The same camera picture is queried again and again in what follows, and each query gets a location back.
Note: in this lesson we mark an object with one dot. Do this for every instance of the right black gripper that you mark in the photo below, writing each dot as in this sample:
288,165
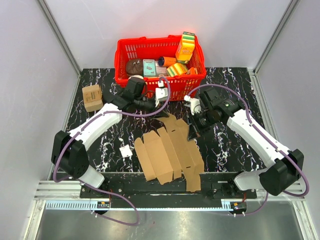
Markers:
193,128

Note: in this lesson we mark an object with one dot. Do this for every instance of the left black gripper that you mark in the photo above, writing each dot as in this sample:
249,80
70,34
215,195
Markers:
160,115

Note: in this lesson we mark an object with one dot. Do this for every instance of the brown cardboard box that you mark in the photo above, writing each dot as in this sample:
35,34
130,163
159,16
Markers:
166,154

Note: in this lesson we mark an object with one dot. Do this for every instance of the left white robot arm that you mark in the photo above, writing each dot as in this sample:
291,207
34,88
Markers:
69,152

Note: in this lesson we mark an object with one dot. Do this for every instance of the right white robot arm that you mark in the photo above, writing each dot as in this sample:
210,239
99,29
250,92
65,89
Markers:
283,166

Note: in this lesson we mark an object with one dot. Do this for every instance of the pink white snack box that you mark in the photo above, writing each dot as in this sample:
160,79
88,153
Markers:
160,71

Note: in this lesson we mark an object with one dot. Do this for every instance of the teal snack box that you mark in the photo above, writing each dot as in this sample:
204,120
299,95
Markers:
149,68

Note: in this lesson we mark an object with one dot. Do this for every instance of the small folded cardboard box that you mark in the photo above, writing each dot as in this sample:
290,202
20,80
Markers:
92,98

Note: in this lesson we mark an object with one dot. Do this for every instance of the yellow green sponge pack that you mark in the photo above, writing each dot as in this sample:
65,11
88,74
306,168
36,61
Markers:
176,69

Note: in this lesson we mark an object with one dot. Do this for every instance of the small white paper card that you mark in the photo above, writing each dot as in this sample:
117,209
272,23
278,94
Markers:
125,151

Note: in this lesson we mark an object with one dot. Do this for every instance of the orange blue can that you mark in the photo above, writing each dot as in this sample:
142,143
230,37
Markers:
166,61

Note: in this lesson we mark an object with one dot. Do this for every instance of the small orange packet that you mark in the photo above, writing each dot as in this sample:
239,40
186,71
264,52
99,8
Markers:
192,71

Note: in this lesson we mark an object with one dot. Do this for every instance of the brown round chocolate cake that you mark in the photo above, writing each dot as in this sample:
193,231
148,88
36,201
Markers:
134,67

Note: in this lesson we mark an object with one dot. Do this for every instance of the red plastic shopping basket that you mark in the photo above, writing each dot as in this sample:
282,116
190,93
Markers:
153,48

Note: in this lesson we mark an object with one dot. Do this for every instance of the tall orange yellow carton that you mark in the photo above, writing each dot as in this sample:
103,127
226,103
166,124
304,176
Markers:
185,48

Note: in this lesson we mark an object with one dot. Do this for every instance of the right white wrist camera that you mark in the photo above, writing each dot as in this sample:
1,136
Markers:
193,103

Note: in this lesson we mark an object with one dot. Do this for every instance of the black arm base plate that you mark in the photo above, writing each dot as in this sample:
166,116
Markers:
216,185

